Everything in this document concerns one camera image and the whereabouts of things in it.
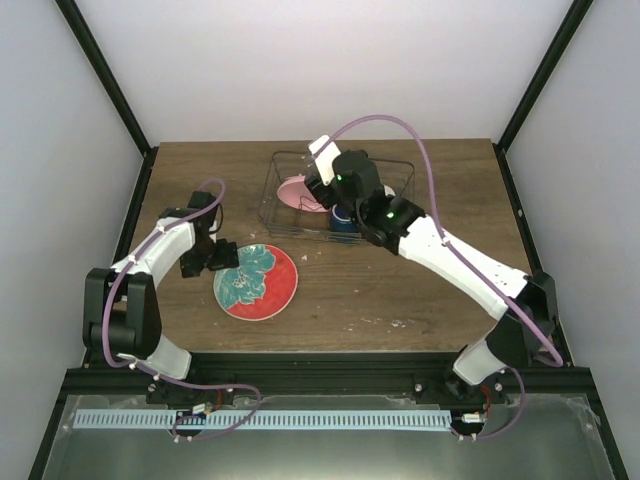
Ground red teal floral plate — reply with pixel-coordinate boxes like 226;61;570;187
213;244;299;322

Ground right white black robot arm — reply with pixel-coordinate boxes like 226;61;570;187
305;144;563;403

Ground light blue slotted strip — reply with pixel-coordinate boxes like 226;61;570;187
72;409;452;432

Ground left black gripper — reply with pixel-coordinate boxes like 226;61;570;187
180;238;238;278

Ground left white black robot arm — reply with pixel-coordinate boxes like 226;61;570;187
82;191;239;404

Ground black wire dish rack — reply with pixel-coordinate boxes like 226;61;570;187
258;150;415;244

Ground pink red plate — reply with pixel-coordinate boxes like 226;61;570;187
276;175;327;213

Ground dark blue mug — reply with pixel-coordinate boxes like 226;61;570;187
329;205;359;234

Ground black aluminium frame rail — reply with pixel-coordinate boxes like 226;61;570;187
60;352;596;405

